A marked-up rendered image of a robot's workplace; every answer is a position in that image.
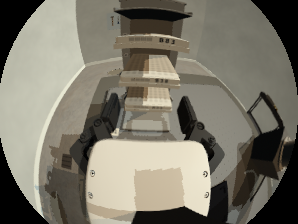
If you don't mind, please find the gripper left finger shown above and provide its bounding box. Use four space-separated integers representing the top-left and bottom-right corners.
69 93 121 175

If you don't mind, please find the beige plate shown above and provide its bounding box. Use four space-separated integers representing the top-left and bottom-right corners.
124 87 172 113
113 33 190 54
119 54 180 89

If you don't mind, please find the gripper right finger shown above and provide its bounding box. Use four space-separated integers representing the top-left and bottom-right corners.
177 96 225 175

